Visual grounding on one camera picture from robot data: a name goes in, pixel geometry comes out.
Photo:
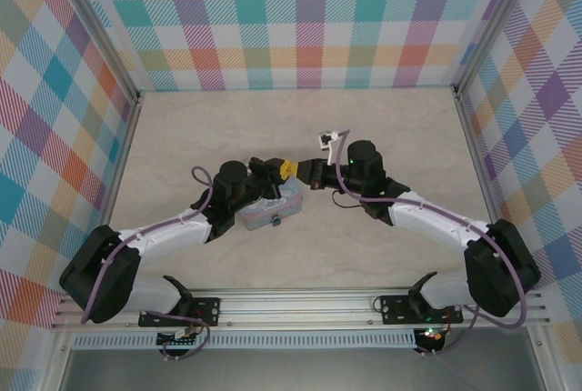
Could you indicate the small blue padlock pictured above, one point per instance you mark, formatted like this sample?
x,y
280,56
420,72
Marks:
x,y
275,221

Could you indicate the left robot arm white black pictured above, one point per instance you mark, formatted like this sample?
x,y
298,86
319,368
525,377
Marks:
x,y
168,236

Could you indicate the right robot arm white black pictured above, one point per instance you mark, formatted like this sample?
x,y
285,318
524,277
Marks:
x,y
432,220

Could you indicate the wide aluminium base beam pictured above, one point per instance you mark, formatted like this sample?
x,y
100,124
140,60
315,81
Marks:
x,y
295,309

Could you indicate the grey metal panel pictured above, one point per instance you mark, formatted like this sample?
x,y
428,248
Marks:
x,y
295,373

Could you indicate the aluminium floor rail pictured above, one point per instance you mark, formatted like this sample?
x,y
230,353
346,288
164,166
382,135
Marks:
x,y
125,159
475,159

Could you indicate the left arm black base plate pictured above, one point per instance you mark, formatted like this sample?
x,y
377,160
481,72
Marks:
x,y
207,309

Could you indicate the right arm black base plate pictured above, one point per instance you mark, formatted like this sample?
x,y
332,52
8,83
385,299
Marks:
x,y
395,309

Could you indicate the aluminium frame post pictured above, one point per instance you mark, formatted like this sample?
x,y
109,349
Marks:
x,y
97,29
493,27

